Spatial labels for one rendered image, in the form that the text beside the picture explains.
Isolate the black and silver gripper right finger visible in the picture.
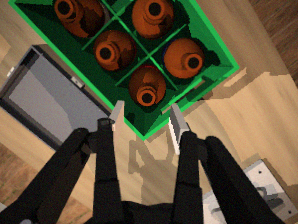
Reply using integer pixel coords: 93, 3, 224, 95
169, 104, 285, 224

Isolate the green bottle crate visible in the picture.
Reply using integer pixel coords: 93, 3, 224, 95
8, 0, 225, 124

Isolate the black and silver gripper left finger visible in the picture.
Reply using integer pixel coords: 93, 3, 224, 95
0, 100, 125, 224

